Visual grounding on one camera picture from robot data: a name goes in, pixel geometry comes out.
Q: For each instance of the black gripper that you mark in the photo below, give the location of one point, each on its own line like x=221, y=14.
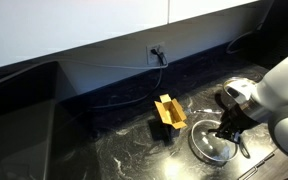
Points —
x=237, y=120

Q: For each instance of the white upper cabinet wide door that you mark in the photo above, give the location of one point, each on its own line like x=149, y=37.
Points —
x=67, y=23

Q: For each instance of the open box with yellow inside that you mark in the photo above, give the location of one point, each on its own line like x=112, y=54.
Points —
x=170, y=115

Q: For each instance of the wooden board with metal rail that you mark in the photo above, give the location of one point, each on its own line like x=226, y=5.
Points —
x=270, y=168

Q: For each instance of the glass lid with black knob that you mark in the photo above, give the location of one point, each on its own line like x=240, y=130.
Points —
x=204, y=140

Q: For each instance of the white wall power outlet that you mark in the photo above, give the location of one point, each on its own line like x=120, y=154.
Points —
x=154, y=57

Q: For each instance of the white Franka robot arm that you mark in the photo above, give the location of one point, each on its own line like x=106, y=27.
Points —
x=284, y=100

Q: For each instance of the large black glossy appliance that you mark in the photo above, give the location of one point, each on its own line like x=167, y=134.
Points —
x=20, y=126

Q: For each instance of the white upper cabinet narrow door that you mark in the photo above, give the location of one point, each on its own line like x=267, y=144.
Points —
x=197, y=6

